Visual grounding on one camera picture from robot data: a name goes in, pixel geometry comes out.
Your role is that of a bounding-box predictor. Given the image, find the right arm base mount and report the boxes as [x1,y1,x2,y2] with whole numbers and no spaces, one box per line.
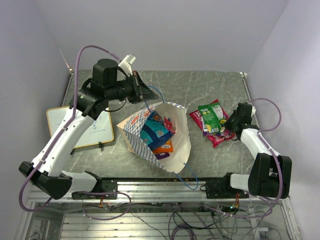
[200,173,249,200]

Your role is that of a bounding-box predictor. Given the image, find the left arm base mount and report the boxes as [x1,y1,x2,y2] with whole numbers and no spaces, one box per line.
[71,178,118,200]

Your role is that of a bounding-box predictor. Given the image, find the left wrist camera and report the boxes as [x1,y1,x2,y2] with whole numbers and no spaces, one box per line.
[118,54,136,77]

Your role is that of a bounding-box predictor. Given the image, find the red crisps bag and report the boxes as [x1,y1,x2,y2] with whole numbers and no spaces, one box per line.
[189,98,224,130]

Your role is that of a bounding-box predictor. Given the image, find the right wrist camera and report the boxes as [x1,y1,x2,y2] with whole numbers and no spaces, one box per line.
[250,105,256,117]

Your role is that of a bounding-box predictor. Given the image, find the small whiteboard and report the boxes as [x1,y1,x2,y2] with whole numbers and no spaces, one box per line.
[46,106,115,150]

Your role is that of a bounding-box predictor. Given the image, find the blue checkered paper bag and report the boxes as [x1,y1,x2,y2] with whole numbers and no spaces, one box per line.
[116,85,200,191]

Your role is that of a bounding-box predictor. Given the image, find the loose cables under table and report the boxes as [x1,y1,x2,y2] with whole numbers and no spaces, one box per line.
[134,202,281,240]

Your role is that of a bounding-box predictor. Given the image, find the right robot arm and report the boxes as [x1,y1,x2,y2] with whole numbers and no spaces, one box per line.
[220,103,292,201]

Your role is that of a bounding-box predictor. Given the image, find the green yellow candy bag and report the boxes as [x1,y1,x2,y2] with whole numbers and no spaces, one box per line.
[198,101,228,135]

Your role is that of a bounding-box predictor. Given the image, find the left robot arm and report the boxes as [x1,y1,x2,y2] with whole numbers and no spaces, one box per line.
[19,54,158,200]

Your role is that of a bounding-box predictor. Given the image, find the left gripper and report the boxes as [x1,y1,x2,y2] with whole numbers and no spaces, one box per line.
[106,71,159,105]

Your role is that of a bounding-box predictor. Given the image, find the orange Fox's candy pack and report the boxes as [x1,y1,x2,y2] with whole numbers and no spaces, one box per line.
[152,139,174,154]

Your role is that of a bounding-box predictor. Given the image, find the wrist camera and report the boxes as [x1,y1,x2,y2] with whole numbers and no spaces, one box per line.
[118,54,136,77]
[250,105,256,117]

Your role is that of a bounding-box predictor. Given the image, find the blue gummy snack bag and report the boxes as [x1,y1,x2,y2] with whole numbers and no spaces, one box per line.
[140,111,173,150]

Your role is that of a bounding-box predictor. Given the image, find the aluminium frame rail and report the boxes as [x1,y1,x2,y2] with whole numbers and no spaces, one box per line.
[27,181,290,203]

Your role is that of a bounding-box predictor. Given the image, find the red snack packet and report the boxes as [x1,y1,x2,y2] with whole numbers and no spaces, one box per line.
[163,117,176,135]

